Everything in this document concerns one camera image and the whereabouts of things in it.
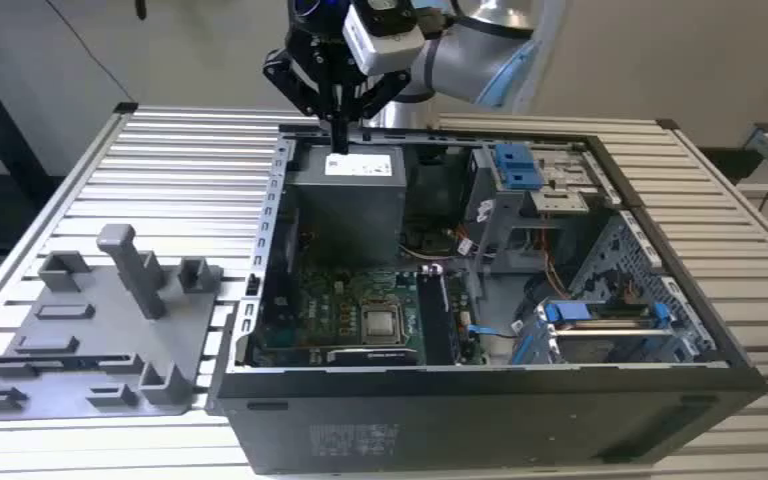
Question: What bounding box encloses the black box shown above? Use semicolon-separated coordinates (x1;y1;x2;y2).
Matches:
695;146;767;187

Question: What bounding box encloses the blue flat data wire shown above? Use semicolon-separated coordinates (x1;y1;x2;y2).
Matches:
465;323;517;340

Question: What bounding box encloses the grey parts rack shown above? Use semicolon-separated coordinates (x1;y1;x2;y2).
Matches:
0;223;225;422

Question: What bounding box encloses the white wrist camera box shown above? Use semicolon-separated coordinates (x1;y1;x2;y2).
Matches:
341;0;429;76

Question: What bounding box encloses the black CPU socket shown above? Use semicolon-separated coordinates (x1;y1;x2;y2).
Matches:
356;298;413;347

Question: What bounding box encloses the blue plastic drive bracket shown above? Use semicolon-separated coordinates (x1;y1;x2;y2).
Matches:
493;143;547;192

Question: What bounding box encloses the grey metal drive cage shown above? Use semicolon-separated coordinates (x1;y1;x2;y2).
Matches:
464;142;623;274

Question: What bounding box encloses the black graphics card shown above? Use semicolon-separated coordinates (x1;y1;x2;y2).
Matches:
306;347;425;369

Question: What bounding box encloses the black RAM slot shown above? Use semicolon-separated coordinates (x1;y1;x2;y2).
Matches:
429;272;457;365
416;272;439;365
423;272;448;365

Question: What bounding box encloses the green motherboard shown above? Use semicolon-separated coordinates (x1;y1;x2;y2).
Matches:
249;264;492;369

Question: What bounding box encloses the silver CPU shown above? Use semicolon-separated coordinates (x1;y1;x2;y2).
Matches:
364;310;400;337

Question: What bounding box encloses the hard disk in blue carrier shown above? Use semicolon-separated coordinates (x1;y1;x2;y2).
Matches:
537;299;672;364

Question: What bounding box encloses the black PC case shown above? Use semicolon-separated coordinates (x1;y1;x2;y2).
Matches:
206;122;768;476

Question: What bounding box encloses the grey metal disk bay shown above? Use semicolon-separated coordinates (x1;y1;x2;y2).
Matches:
508;294;719;367

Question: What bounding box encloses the thin black cable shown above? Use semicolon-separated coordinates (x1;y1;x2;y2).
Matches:
56;0;133;104

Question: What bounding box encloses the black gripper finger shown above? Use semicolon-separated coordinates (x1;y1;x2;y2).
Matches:
340;71;415;154
262;46;343;153

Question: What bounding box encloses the grey power supply unit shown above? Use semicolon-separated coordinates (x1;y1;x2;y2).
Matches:
282;144;409;266

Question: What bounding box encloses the power supply wire bundle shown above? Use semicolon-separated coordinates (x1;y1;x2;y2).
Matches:
399;224;485;262

